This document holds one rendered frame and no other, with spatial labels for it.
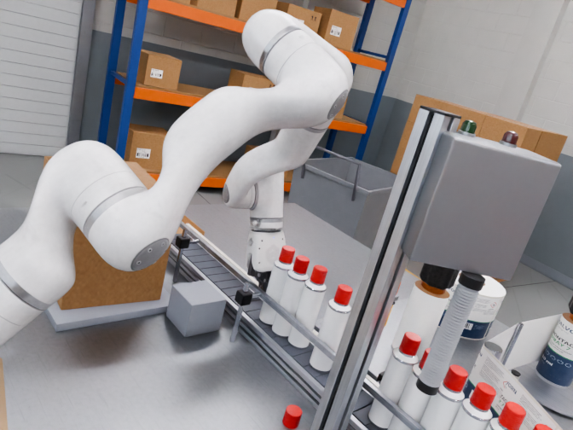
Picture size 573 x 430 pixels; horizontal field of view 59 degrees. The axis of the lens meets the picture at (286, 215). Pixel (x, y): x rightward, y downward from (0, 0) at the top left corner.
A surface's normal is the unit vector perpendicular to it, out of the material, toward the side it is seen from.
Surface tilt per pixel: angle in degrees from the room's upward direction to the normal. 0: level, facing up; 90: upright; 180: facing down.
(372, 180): 87
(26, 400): 0
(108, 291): 90
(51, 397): 0
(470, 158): 90
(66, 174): 63
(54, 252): 50
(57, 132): 90
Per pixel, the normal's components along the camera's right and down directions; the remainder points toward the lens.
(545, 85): -0.80, -0.02
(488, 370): -0.94, -0.15
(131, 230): 0.12, -0.04
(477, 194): 0.08, 0.35
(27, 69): 0.54, 0.40
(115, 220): -0.10, -0.23
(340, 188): -0.61, 0.17
